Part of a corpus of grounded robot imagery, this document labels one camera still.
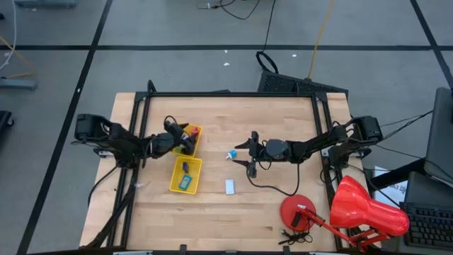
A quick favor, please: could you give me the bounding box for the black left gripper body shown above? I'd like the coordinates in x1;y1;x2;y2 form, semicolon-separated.
164;120;189;150

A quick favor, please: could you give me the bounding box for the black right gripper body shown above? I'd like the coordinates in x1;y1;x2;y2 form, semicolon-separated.
248;131;268;179

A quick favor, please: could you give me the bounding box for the yellow plastic basket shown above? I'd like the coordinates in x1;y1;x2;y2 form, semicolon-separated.
171;123;204;157
168;156;204;196

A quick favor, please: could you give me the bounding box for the black mesh computer case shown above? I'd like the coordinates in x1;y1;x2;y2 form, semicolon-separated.
256;69;350;96

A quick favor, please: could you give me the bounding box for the red desk lamp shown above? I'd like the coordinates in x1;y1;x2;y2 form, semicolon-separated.
279;175;411;252

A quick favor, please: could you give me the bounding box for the black monitor stand bar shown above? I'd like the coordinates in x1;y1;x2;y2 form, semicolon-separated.
367;157;425;193

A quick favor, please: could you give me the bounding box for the white paper sheet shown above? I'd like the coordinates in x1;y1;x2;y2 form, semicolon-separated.
373;165;408;208

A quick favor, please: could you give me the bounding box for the grey floor base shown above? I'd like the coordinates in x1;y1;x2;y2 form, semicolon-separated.
0;77;38;91

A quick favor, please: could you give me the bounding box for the dark grey monitor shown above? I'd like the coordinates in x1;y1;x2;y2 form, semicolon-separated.
423;86;453;187

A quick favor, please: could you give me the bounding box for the black laptop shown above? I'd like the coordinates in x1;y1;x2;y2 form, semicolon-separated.
401;171;453;251

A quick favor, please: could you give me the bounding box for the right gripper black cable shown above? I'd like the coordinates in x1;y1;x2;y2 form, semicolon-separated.
246;161;302;197

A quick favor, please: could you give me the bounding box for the black metal table frame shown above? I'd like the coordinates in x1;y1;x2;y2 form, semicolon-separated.
84;80;343;254

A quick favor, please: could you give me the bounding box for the black looped strap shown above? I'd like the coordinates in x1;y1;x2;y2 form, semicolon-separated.
255;51;280;74

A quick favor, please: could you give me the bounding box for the black lamp cable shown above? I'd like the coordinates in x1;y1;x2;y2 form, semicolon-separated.
277;228;314;246

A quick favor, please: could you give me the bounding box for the black floor cable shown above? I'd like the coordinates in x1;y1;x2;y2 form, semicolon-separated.
196;0;277;53

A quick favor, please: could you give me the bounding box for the yellow floor cable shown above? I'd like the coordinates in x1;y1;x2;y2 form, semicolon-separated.
306;0;336;79

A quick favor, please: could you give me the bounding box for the orange floor cable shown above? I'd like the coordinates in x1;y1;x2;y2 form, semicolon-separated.
0;35;35;79

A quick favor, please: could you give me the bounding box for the white floor cable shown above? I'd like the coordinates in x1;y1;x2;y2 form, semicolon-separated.
0;0;18;72

